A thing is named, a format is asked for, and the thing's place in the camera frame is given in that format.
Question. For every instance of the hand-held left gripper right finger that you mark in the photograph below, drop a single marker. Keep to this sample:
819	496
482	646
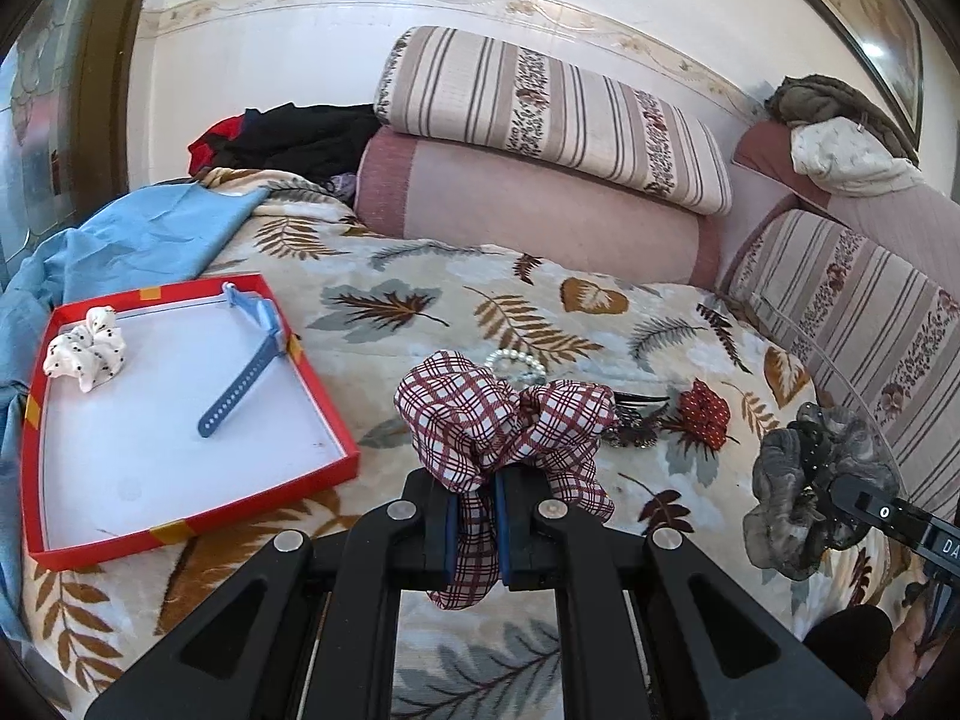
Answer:
501	532

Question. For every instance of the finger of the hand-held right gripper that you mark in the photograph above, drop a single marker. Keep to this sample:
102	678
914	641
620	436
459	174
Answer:
900	521

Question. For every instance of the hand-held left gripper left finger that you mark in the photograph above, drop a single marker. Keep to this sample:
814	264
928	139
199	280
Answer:
450	532

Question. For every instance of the red plaid scrunchie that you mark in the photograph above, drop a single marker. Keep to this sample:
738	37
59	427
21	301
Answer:
487	412

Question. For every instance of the grey scrunchie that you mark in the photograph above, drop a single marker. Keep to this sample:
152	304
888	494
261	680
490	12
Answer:
787	465

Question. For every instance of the black hair clip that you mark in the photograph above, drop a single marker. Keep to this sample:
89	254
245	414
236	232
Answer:
637	405

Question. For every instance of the red polka dot scrunchie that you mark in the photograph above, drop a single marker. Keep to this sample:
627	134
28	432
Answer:
705	409

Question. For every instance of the red cardboard box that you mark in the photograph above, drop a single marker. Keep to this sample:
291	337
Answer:
150	427

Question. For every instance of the striped sofa back cushion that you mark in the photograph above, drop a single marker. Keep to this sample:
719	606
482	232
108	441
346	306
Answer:
862	315

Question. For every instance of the leaf printed blanket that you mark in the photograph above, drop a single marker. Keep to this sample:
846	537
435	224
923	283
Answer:
450	277

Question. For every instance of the pink sofa cushion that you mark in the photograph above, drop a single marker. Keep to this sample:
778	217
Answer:
900	217

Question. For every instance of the pink bolster cushion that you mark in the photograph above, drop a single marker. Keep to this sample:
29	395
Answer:
525	202

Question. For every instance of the purple cloth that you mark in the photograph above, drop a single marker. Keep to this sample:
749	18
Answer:
343	186

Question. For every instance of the white cloth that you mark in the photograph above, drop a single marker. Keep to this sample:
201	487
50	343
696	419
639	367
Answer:
847	154

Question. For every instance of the white dotted scrunchie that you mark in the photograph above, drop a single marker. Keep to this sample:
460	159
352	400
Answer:
79	349

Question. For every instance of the black clothes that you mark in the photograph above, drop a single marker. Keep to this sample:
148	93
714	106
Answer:
307	135

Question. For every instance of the striped floral cushion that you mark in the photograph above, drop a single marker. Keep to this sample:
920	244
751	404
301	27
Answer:
540	105

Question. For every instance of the dark olive cloth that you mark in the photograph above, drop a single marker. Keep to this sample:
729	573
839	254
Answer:
825	97

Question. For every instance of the blue cloth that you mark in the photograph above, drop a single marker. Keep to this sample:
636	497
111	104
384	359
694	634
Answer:
135	232

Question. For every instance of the red cloth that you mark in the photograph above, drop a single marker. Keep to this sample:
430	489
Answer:
206	150

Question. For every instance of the wooden glass door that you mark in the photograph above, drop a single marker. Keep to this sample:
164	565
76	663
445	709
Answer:
67	105

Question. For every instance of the framed wall picture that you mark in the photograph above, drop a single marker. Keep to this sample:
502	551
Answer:
877	7

